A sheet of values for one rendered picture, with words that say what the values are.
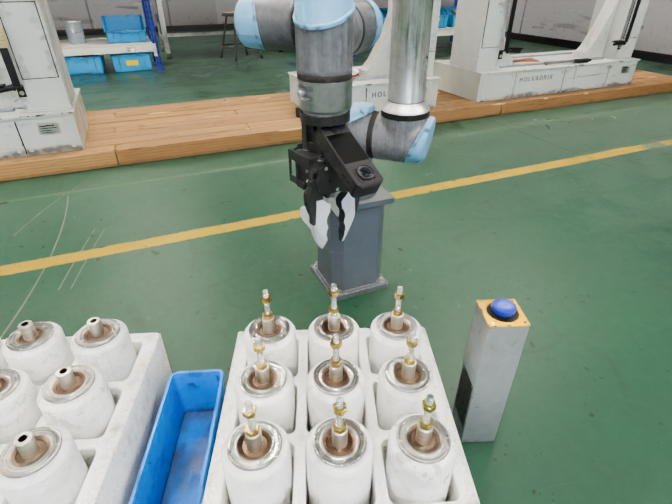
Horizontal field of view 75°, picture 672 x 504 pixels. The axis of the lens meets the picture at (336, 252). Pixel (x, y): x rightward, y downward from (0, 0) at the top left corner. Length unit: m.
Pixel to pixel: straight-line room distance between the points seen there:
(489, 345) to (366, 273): 0.58
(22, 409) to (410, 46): 0.98
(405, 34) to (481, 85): 2.24
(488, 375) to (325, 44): 0.61
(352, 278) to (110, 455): 0.76
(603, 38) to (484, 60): 1.20
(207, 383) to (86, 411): 0.26
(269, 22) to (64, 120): 1.86
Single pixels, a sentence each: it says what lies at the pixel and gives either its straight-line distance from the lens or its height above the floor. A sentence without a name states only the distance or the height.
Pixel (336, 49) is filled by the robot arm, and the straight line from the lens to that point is 0.60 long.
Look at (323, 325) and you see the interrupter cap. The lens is 0.83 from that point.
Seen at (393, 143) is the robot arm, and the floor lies 0.47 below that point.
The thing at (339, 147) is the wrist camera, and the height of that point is 0.61.
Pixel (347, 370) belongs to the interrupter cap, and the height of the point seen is 0.25.
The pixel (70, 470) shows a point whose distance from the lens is 0.78.
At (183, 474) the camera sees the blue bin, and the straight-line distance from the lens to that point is 0.97.
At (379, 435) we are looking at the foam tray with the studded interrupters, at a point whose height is 0.18.
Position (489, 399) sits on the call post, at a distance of 0.91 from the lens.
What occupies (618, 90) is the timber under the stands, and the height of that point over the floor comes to 0.07.
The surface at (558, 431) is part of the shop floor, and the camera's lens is 1.09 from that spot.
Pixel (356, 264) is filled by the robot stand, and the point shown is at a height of 0.10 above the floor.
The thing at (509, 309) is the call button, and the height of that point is 0.33.
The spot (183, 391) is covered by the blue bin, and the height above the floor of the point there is 0.07.
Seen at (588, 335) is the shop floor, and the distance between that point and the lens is 1.35.
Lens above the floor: 0.80
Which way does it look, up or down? 32 degrees down
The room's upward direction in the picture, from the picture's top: straight up
